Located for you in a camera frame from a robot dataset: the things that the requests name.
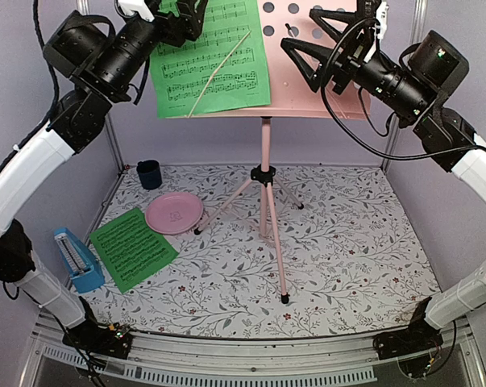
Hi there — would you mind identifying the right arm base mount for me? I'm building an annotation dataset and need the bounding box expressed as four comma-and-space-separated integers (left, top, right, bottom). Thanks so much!
372, 297, 443, 379

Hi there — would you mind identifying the right aluminium frame post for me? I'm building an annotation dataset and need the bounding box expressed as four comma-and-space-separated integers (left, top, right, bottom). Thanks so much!
385, 0, 428, 154

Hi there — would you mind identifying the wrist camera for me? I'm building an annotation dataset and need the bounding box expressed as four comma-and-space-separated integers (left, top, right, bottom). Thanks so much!
355, 0, 389, 40
115, 0, 155, 23

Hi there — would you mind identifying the pink plate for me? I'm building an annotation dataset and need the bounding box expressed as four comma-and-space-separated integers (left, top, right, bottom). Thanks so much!
144, 192, 204, 235

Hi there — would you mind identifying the dark blue cup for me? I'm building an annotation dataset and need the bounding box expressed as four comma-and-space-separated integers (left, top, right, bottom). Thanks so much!
136, 160, 162, 190

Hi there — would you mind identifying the pink music stand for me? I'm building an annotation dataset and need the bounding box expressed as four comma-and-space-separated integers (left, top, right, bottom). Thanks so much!
182, 1, 358, 304

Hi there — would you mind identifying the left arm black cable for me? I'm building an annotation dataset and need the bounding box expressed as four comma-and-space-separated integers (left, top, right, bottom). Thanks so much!
31, 0, 62, 122

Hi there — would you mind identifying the left aluminium frame post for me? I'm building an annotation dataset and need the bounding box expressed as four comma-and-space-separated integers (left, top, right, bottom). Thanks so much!
75, 0, 125, 173

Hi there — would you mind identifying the floral table mat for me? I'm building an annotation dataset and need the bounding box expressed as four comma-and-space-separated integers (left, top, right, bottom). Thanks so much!
85, 166, 439, 339

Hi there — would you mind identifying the blue melodica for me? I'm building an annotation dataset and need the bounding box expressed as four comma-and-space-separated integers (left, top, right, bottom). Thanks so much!
54, 227, 105, 293

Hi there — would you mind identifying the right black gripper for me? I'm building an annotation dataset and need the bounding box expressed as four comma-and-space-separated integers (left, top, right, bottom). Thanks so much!
280, 7, 432, 120

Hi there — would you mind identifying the front aluminium rail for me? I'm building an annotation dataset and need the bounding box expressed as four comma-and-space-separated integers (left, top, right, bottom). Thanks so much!
21, 314, 486, 386

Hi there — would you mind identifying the green sheet music page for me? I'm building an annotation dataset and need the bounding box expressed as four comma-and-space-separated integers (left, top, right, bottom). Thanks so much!
150, 1, 271, 119

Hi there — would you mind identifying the aluminium frame post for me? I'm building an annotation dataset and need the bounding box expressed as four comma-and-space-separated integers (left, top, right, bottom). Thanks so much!
385, 0, 428, 154
75, 0, 125, 173

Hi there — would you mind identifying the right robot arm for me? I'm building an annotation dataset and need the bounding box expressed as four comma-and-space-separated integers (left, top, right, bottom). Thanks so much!
281, 1, 486, 288

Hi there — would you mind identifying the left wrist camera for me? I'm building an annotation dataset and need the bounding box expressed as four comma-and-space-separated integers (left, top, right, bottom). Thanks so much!
115, 0, 155, 23

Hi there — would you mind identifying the green sheet music stack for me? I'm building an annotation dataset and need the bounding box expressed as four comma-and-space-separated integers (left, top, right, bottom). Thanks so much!
90, 208, 178, 293

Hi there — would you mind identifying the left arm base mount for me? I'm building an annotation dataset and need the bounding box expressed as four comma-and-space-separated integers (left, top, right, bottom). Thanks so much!
62, 297, 133, 360

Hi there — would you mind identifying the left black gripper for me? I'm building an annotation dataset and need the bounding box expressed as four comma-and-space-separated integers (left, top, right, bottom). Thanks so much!
91, 0, 207, 94

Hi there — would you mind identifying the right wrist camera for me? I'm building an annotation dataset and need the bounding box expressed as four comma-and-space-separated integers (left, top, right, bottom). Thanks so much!
355, 0, 389, 40

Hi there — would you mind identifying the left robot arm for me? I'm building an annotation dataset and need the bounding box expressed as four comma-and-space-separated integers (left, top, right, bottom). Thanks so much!
0, 1, 207, 350

